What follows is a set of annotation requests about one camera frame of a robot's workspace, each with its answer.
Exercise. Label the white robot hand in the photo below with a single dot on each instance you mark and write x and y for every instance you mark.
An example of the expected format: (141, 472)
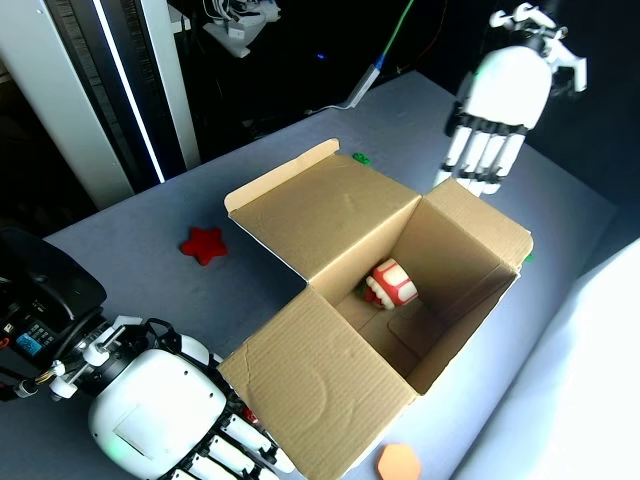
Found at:
(155, 410)
(505, 85)

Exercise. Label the cardboard box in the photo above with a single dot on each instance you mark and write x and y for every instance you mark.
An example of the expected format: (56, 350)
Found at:
(325, 390)

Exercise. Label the grey table cloth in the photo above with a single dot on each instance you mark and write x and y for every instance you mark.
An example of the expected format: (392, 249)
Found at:
(150, 300)

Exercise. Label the green toy brick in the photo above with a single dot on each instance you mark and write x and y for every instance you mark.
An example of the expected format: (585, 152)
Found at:
(361, 158)
(529, 258)

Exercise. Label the red star toy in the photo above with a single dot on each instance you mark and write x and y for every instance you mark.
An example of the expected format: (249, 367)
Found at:
(202, 247)

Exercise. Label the yellow-orange toy block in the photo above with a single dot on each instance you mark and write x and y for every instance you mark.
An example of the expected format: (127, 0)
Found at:
(398, 462)

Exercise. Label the white backdrop sheet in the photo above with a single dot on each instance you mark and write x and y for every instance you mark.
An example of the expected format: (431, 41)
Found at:
(575, 375)

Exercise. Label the white column with light strip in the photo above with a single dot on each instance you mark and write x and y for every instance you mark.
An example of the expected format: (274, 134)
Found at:
(40, 75)

